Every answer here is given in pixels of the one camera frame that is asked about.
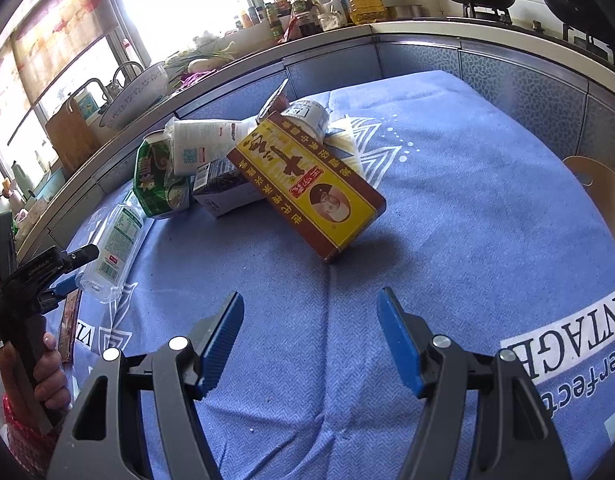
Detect beige window blind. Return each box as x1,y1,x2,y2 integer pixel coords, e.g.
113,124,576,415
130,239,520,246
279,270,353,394
10,0,113,106

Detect black gas stove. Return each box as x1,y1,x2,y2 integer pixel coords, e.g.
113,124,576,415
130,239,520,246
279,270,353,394
462,2,615,66

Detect crushed green can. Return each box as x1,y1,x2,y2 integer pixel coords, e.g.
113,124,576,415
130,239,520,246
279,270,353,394
132,130,192,221

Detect row of sauce bottles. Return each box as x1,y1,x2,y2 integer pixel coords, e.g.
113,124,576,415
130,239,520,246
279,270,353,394
232,0,308,43

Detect wooden cutting board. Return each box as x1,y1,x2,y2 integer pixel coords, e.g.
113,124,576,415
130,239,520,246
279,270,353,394
45,100,101,171

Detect tan trash bin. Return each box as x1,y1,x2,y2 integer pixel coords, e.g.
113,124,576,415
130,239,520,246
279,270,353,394
562,156,615,201

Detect green onions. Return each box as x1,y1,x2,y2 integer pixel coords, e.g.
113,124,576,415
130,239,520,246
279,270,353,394
165,45,236,68

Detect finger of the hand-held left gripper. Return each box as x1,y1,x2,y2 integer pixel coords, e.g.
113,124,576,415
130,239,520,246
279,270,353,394
38,277,79,306
48,244,101,273

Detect small white cup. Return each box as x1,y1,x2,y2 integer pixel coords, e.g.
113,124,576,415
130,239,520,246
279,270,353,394
282,100,331,143

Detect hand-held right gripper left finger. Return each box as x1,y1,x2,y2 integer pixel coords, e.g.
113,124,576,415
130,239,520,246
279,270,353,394
48,291,246,480

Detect red and white wrapper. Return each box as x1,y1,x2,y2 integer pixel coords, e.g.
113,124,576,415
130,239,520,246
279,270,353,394
256,78,290,126

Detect white enamel basin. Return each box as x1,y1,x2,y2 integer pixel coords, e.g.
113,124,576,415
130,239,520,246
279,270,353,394
98,61,169,131

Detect person's left hand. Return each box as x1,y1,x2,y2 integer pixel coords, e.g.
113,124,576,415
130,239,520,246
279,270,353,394
32,332,72,413

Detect chrome faucet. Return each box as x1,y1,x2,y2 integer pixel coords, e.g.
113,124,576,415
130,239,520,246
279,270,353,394
112,61,143,86
68,78,108,111

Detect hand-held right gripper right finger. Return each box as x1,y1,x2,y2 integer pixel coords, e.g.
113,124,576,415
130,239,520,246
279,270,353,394
377,287,573,480

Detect blue printed tablecloth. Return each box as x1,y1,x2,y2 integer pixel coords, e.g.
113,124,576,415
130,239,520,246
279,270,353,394
52,70,615,480

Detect white plastic packet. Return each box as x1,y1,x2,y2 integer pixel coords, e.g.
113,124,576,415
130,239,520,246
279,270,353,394
164,116,258,187

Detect red patterned cloth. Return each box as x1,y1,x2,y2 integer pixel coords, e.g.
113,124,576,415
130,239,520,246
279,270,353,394
0,392,56,478

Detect yellow and red box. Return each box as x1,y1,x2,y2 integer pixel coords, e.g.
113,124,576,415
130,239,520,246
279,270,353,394
226,112,388,264

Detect clear plastic bottle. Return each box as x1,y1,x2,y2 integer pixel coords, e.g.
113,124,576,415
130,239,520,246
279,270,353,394
78,201,149,304

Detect dark carton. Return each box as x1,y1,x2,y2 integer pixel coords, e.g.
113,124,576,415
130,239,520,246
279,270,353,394
192,156,268,217

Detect pale green thermos bottle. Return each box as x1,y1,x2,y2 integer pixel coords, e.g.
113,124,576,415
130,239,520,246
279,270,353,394
10,160,31,201

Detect white plastic jug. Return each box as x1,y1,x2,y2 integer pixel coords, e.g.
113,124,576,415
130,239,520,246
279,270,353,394
310,0,345,28

